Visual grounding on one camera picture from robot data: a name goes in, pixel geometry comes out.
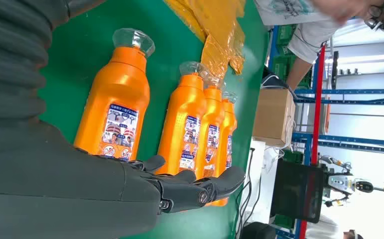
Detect yellow taped sheet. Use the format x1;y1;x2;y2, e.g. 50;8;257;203
163;0;247;80

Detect person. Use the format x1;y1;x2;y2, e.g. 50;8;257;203
305;214;365;239
254;0;384;91

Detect grey humanoid robot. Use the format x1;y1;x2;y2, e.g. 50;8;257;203
319;155;384;209

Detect black zip case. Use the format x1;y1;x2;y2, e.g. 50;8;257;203
240;222;277;239

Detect orange device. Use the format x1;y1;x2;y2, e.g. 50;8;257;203
323;96;332;133

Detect brown cardboard box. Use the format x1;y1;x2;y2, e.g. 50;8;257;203
252;88;296;147

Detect black bar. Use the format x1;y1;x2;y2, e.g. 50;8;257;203
331;51;340;90

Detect black cable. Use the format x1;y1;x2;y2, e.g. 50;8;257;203
241;183;262;232
235;147;256;239

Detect blue metal rack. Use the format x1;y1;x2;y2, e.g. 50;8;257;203
266;24;384;239

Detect green table mat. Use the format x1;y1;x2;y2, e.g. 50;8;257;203
38;0;270;239

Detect red metal beam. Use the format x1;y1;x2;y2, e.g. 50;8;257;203
299;44;327;239

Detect white desk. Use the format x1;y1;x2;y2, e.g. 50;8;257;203
236;136;280;239

